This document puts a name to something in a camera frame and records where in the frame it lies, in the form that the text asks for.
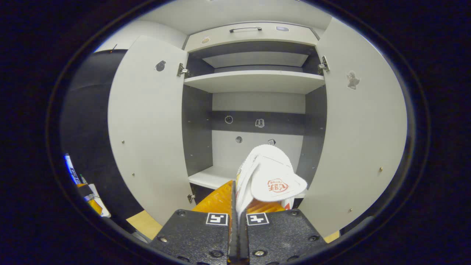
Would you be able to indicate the white and blue printed panel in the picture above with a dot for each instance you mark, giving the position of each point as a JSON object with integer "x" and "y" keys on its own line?
{"x": 71, "y": 169}

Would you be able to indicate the grey shoe cabinet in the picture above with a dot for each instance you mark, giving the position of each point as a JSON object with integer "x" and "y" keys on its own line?
{"x": 228, "y": 154}

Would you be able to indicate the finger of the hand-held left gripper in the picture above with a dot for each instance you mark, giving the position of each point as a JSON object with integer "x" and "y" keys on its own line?
{"x": 94, "y": 207}

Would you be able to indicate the grey cabinet drawer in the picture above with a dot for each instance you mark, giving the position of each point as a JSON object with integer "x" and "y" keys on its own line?
{"x": 257, "y": 36}

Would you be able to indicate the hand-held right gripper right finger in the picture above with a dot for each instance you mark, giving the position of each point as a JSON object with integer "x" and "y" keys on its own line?
{"x": 279, "y": 232}

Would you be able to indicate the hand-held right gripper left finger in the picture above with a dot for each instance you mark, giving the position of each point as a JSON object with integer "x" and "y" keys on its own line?
{"x": 191, "y": 235}

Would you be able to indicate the black backdrop cloth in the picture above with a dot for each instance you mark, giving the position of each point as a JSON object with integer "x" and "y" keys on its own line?
{"x": 88, "y": 121}

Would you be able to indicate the white canvas shoe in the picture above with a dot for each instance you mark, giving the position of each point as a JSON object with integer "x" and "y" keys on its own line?
{"x": 268, "y": 165}

